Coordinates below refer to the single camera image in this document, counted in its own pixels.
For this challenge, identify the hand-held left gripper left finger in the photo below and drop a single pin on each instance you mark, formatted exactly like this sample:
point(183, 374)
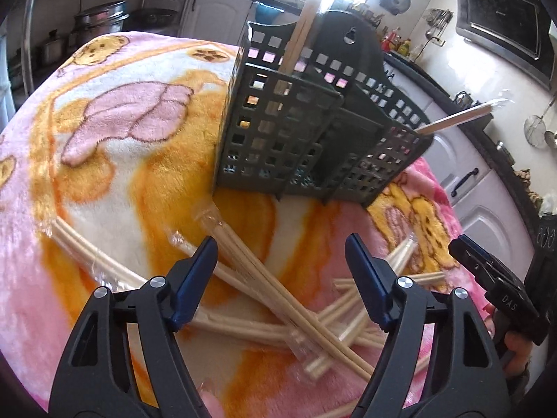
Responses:
point(196, 287)

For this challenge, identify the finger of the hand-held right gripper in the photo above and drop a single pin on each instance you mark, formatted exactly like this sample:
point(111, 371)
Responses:
point(509, 300)

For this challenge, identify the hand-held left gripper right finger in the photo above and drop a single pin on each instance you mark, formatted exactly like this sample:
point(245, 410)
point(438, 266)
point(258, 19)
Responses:
point(367, 278)

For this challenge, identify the pile of chopsticks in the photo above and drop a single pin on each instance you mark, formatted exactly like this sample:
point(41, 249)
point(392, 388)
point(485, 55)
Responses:
point(261, 270)

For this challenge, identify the dark green utensil holder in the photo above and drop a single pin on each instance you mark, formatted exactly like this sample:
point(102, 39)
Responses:
point(278, 139)

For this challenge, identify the chopstick pair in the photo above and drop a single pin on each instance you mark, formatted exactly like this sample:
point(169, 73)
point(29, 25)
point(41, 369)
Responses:
point(300, 35)
point(457, 119)

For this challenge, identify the hanging kitchen utensils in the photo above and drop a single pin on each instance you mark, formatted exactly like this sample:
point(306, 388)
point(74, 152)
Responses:
point(437, 21)

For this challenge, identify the person's right hand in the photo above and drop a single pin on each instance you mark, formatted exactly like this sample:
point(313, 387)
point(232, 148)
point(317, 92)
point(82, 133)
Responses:
point(518, 350)

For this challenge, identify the pink printed blanket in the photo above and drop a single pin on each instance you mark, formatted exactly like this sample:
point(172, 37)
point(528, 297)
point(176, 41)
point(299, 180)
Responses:
point(108, 161)

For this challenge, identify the dark metal kitchen object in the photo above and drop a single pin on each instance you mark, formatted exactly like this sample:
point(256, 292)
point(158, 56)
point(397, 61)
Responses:
point(463, 100)

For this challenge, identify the yellow oil bottle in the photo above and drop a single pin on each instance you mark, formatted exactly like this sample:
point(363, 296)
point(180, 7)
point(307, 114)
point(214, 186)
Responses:
point(404, 45)

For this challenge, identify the red sauce bottle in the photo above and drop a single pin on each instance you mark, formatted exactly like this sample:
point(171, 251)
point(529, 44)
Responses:
point(388, 43)

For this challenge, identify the black range hood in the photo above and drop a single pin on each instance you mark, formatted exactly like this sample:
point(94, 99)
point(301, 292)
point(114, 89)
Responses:
point(500, 13)

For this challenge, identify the dark wok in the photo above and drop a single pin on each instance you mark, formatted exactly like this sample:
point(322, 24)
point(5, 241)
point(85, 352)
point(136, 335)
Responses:
point(152, 17)

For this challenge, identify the small lidded steel pot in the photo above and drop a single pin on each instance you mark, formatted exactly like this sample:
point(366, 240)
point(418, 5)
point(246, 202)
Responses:
point(54, 50)

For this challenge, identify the white plastic drawer unit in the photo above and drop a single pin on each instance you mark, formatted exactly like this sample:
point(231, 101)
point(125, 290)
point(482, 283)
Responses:
point(6, 82)

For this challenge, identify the stacked steel pots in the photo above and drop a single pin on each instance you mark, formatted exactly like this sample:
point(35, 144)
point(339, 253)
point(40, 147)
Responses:
point(102, 21)

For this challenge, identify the blue bowl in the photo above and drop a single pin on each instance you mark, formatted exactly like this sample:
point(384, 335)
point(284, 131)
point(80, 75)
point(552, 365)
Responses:
point(267, 12)

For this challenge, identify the round wall fan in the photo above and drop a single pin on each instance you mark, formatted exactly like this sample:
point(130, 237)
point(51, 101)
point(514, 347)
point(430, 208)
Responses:
point(394, 0)

